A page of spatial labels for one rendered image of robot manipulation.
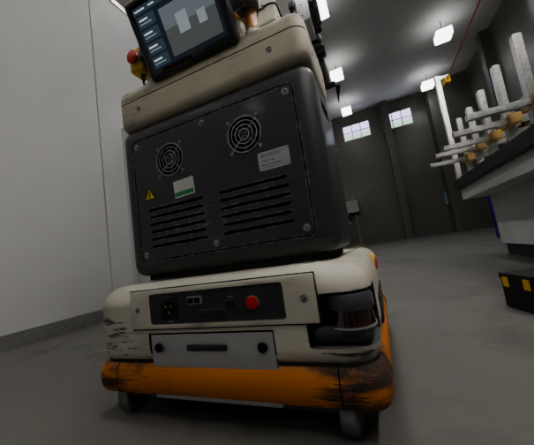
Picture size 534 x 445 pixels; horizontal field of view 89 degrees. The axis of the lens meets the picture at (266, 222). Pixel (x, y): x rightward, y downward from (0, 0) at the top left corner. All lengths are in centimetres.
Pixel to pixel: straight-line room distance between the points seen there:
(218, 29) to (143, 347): 71
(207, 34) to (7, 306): 175
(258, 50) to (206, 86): 14
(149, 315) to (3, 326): 147
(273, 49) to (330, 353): 60
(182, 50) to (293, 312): 64
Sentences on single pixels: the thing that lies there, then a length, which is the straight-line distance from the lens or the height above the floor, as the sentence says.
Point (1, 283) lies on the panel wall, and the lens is 206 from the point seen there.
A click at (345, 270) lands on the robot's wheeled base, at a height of 26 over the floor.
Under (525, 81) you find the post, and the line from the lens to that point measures 183.
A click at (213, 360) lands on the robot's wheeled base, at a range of 58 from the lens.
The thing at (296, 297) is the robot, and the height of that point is 23.
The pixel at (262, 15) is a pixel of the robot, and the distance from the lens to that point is 123.
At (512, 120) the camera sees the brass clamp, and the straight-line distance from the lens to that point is 195.
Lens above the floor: 31
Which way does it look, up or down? 6 degrees up
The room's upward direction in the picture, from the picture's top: 8 degrees counter-clockwise
